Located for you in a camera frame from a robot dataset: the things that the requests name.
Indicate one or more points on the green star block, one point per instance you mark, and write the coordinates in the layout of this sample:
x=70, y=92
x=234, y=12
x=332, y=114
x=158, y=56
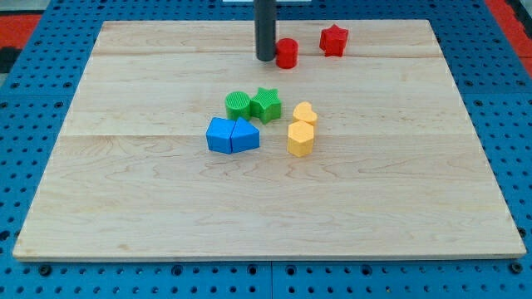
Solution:
x=266, y=105

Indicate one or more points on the green cylinder block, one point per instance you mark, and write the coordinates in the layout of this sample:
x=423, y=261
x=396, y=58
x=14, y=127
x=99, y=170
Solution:
x=237, y=105

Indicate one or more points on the blue triangle block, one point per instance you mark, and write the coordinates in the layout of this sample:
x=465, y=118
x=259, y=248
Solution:
x=244, y=136

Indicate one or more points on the yellow hexagon block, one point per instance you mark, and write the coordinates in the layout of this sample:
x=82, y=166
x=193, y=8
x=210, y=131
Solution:
x=300, y=138

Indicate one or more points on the red cylinder block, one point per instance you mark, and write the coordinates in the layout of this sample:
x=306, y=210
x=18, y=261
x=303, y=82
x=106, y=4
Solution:
x=286, y=53

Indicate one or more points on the light wooden board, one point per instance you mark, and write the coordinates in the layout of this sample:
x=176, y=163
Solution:
x=397, y=171

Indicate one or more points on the red star block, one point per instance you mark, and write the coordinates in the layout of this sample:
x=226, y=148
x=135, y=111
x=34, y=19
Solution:
x=333, y=40

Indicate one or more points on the blue cube block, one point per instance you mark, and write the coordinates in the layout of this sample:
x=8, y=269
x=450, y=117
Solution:
x=218, y=135

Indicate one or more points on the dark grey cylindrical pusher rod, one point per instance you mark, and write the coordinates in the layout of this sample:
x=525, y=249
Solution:
x=265, y=14

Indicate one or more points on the yellow heart block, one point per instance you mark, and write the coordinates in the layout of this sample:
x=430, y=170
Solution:
x=303, y=111

